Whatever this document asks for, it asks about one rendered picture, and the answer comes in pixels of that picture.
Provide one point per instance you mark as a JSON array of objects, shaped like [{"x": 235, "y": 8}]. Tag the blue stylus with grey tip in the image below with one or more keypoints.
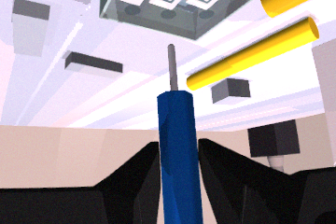
[{"x": 180, "y": 169}]

